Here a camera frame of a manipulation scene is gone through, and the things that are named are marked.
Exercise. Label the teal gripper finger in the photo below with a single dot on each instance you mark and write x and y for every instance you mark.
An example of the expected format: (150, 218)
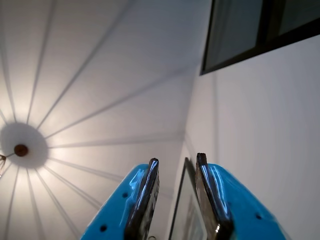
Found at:
(117, 212)
(240, 212)

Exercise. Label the brown round ceiling rose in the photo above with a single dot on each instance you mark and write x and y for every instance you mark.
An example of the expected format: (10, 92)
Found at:
(21, 150)

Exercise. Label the glass pendant lamp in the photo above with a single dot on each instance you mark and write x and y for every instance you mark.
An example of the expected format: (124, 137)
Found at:
(2, 159)

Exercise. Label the dark framed window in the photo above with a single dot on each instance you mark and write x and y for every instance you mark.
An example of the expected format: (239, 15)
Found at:
(232, 32)

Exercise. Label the small round wall hook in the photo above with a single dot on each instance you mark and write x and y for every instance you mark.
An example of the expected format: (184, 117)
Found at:
(151, 237)

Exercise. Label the black framed wall picture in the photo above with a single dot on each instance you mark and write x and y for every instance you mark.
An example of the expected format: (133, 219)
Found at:
(187, 212)

